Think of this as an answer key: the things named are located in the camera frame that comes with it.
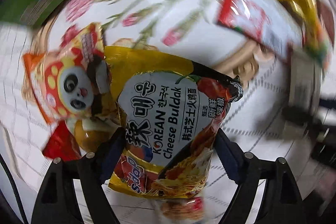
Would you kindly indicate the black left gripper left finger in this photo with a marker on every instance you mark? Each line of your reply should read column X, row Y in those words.
column 56, row 200

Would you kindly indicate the small red snack packet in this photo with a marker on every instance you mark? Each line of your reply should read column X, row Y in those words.
column 62, row 144

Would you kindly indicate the red white snack packet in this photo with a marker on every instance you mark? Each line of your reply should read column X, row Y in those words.
column 265, row 21

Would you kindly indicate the white floral quilted bedspread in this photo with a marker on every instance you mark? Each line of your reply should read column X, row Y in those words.
column 188, row 29

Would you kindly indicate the yellow snack packet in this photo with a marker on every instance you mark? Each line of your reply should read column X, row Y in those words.
column 316, row 39

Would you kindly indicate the orange panda snack packet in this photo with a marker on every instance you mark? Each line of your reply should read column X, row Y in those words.
column 73, row 81

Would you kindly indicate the yellow Korean cheese noodle packet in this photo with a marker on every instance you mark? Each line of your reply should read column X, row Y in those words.
column 171, row 109

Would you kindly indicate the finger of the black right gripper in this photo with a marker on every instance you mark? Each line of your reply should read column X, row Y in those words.
column 297, row 116

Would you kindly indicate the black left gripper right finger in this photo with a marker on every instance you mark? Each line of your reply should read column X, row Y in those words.
column 281, row 201

